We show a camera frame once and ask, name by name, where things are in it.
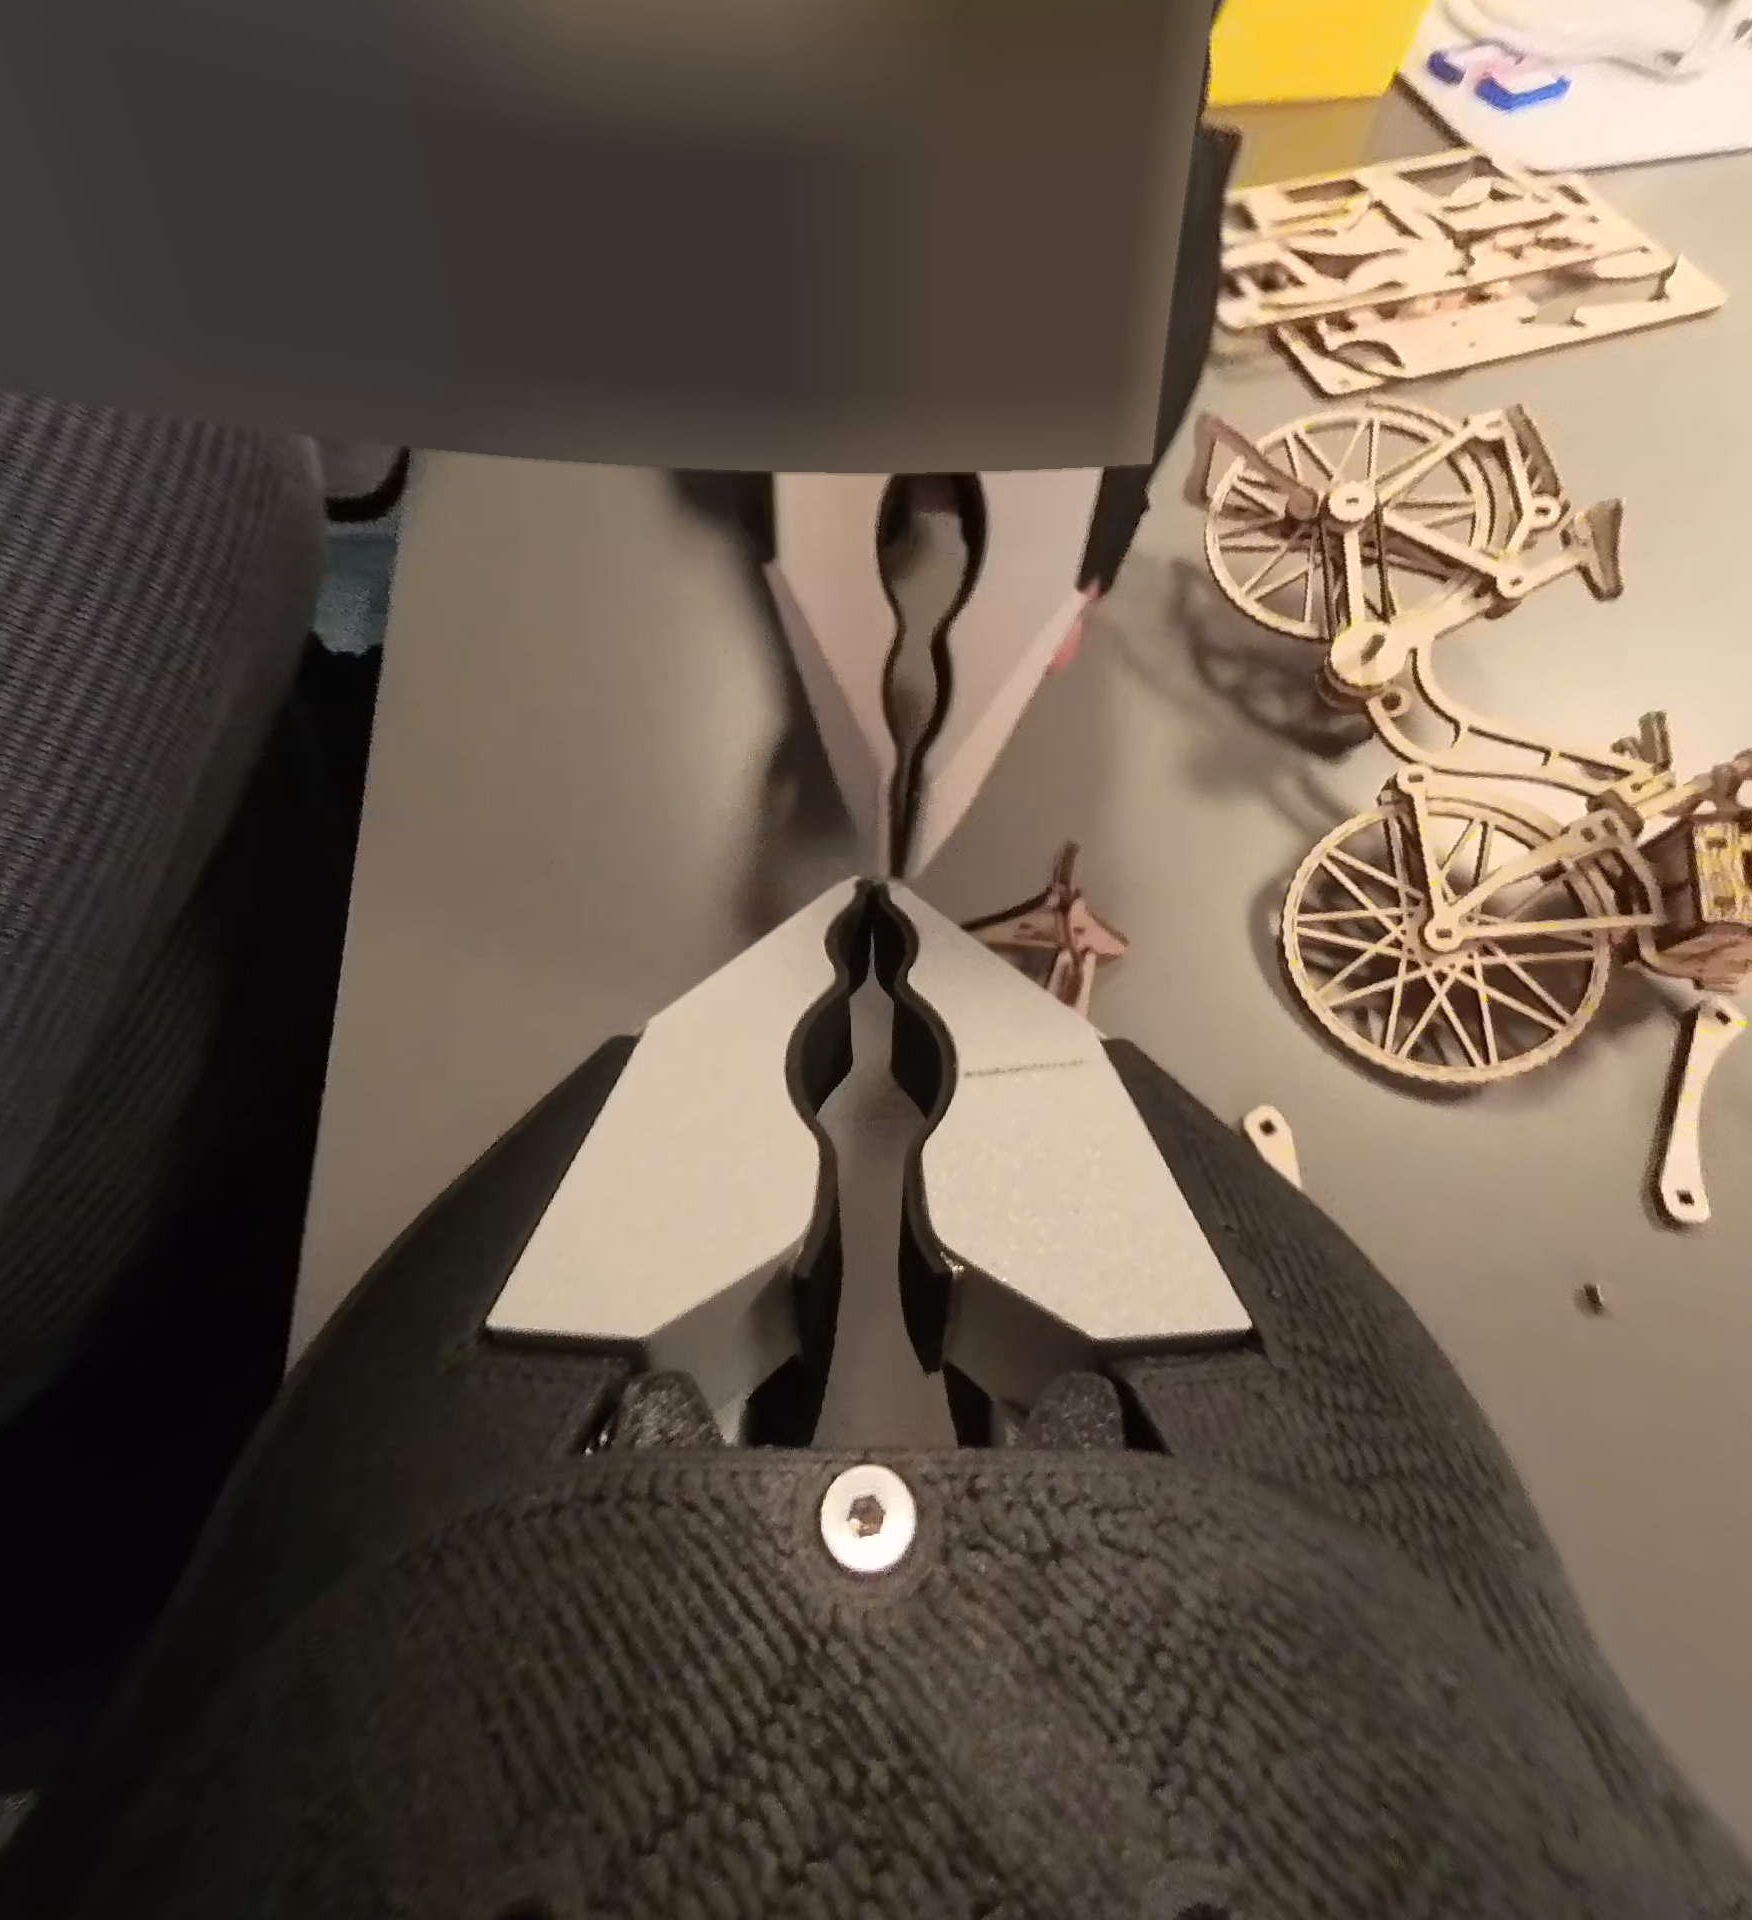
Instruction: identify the wooden bicycle model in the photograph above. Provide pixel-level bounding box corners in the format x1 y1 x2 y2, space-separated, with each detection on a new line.
1184 402 1752 1085

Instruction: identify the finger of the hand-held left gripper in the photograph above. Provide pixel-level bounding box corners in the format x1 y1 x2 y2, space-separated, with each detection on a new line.
897 467 1107 881
760 471 907 879

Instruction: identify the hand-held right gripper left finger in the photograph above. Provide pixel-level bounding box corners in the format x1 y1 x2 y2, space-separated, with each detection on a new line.
484 877 884 1447

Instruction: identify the wooden kickstand assembly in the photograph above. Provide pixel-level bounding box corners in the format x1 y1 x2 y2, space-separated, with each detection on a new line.
962 842 1132 1011

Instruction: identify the white flat base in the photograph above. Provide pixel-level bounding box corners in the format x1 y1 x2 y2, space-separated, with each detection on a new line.
1393 0 1752 173

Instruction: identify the blue and white item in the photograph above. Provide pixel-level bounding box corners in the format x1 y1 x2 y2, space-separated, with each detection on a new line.
1424 42 1570 118

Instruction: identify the person's torso in grey sweater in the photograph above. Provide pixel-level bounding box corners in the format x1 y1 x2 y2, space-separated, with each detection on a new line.
0 374 330 1487

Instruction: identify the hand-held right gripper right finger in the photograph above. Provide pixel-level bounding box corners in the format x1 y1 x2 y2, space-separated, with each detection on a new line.
874 881 1255 1447

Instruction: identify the yellow box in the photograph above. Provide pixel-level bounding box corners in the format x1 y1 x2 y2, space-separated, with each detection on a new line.
1206 0 1434 106

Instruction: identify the wooden parts sheet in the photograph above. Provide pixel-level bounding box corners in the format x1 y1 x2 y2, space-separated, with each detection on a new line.
1269 293 1676 400
1217 147 1727 335

